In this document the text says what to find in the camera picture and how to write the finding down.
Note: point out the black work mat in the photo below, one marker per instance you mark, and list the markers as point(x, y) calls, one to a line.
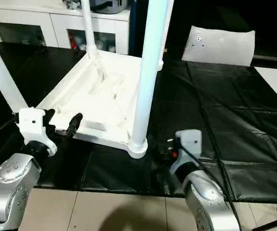
point(244, 134)

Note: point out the white plastic bag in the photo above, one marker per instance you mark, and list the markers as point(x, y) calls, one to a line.
point(220, 45)

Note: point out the black stand leg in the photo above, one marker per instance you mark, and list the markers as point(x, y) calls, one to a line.
point(273, 224)

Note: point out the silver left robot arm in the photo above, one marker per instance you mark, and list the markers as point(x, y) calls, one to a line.
point(8, 187)

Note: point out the white cabinet with glass doors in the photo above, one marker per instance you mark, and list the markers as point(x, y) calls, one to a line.
point(52, 17)

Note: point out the metal cooking pot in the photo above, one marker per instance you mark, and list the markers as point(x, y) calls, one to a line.
point(107, 5)

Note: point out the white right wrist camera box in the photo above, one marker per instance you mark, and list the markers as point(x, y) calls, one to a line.
point(190, 142)

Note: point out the white plastic table top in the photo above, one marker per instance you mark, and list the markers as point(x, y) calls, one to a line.
point(105, 96)

